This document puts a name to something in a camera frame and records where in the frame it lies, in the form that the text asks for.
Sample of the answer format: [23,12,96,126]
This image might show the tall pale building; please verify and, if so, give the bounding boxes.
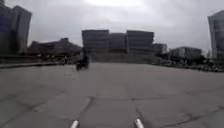
[207,9,224,61]

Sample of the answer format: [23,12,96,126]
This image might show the low grey building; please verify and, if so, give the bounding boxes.
[169,46,203,61]

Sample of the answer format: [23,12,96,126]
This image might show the vehicle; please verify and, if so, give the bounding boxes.
[75,54,91,72]

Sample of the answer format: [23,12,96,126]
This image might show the low dark building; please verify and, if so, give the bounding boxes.
[27,37,83,58]

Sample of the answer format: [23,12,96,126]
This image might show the tall dark building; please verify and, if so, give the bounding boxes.
[0,2,33,56]

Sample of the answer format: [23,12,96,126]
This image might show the wide grey block building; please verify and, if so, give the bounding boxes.
[81,28,156,54]

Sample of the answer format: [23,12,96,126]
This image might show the robot's own part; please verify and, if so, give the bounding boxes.
[133,117,146,128]
[69,119,81,128]

